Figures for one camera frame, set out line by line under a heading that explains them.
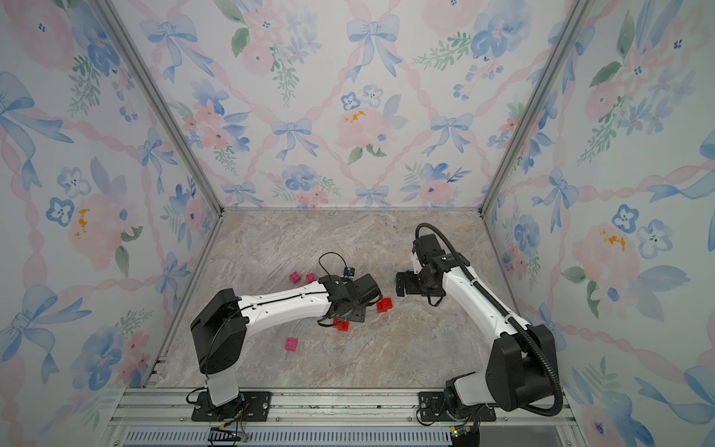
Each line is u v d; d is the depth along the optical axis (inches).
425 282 27.2
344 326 34.0
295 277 38.4
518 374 16.4
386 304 35.2
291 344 33.0
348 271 30.2
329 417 28.8
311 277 38.4
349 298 23.6
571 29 27.9
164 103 34.3
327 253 28.2
